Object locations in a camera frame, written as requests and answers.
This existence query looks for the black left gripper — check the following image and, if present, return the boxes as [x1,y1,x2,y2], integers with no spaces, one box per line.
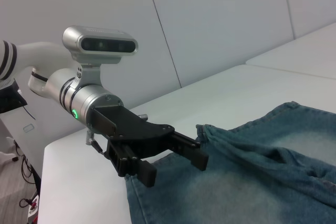
[89,104,209,188]

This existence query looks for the blue faded denim shorts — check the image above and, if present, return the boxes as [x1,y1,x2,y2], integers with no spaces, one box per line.
[125,100,336,224]

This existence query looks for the red and white power strip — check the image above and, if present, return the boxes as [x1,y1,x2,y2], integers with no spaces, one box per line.
[19,189,40,220]

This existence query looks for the white base leg with caster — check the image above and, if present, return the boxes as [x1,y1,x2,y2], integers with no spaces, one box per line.
[0,136,18,168]

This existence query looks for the black box on robot torso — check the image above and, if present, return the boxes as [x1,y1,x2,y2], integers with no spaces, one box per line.
[0,81,27,114]

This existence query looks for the silver wrist plug with cable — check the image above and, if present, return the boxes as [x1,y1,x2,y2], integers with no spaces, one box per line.
[84,128,109,157]

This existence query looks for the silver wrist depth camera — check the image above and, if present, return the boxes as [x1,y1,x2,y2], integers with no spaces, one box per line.
[62,25,139,66]

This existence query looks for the black floor cables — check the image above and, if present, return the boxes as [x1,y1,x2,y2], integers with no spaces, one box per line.
[14,142,41,185]

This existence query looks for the thin blue cable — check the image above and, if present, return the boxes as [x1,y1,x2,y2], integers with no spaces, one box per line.
[22,105,37,122]

